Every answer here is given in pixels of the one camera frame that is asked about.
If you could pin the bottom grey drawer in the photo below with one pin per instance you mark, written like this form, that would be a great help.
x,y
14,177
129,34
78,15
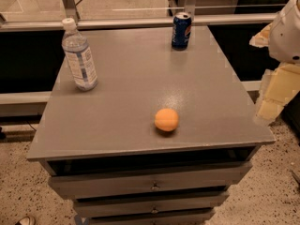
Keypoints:
x,y
164,218

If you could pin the clear plastic water bottle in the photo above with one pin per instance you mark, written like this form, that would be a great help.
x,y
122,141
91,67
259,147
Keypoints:
x,y
79,56

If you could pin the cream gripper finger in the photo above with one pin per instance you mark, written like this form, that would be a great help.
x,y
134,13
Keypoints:
x,y
261,39
277,89

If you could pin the middle grey drawer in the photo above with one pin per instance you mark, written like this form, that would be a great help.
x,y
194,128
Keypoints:
x,y
151,204

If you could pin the metal railing frame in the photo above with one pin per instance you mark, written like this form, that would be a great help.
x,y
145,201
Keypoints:
x,y
30,30

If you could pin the blue pepsi can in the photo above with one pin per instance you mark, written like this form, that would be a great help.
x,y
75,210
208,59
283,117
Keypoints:
x,y
181,30

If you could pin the top grey drawer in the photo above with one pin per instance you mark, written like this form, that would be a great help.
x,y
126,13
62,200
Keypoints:
x,y
146,181

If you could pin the grey drawer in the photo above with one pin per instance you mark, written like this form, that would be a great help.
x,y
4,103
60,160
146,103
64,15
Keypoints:
x,y
164,218
151,204
146,181

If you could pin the shoe tip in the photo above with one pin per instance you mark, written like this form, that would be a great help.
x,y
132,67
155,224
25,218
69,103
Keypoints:
x,y
28,220

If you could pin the grey drawer cabinet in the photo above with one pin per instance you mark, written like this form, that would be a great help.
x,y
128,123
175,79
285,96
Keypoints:
x,y
112,129

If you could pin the orange fruit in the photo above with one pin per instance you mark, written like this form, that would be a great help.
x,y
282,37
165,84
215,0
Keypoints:
x,y
167,120

